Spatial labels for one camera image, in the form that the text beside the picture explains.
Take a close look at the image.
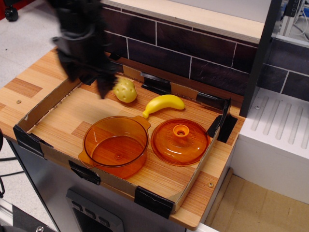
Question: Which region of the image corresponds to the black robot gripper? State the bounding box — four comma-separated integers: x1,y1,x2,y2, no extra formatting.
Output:
52,29,117,99

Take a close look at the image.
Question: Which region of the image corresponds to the yellow plastic banana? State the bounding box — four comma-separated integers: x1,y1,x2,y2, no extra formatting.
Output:
142,94,185,118

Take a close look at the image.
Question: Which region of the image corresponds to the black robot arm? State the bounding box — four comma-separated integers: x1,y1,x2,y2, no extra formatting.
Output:
48,0,116,98

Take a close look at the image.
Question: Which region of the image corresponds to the orange transparent pot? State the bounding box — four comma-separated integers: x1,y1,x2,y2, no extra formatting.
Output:
78,116,151,179

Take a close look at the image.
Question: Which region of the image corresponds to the cardboard fence with black tape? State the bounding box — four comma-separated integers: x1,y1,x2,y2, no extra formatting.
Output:
14,52,243,227

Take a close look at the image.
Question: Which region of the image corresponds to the orange transparent pot lid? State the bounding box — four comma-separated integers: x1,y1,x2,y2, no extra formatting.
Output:
151,118,211,166

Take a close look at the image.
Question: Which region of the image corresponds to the yellow plastic potato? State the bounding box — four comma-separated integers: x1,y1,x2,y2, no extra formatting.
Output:
113,79,137,103

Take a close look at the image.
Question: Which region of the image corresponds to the black chair caster wheel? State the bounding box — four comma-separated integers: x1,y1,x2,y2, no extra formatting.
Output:
4,6,18,22

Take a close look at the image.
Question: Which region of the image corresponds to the grey toy oven front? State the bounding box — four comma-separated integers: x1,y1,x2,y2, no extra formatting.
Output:
66,189,124,232

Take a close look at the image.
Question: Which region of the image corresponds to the light wooden shelf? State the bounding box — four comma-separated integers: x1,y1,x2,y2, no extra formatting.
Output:
102,0,264,44

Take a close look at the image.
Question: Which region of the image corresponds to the white toy sink drainboard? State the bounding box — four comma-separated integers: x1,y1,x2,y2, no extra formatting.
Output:
231,88,309,203

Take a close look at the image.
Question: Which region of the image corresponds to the dark shelf post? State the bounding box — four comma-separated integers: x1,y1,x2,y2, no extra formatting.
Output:
239,0,282,117

